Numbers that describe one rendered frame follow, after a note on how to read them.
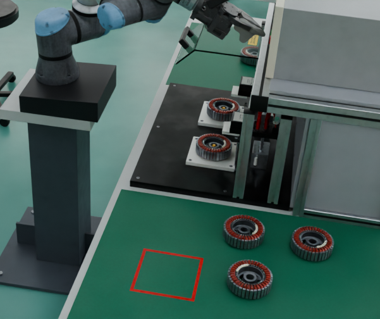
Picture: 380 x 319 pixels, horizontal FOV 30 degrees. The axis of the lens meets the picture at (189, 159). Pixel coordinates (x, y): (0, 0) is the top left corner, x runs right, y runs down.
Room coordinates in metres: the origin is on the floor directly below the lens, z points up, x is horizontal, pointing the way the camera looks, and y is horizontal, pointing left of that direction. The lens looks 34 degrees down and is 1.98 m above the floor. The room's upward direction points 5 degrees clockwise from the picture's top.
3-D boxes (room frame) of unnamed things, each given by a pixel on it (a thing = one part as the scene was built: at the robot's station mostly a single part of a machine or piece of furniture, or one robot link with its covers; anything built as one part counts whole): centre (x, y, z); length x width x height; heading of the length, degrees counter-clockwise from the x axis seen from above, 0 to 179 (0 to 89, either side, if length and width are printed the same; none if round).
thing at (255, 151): (1.83, -0.22, 0.80); 0.08 x 0.05 x 0.06; 173
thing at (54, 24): (2.19, 0.49, 0.99); 0.13 x 0.12 x 0.14; 130
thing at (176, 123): (1.96, -0.10, 0.76); 0.64 x 0.47 x 0.02; 173
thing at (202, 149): (1.84, -0.07, 0.80); 0.11 x 0.11 x 0.04
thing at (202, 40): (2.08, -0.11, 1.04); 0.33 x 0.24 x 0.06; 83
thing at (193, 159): (1.84, -0.07, 0.78); 0.15 x 0.15 x 0.01; 83
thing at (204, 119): (2.08, -0.10, 0.78); 0.15 x 0.15 x 0.01; 83
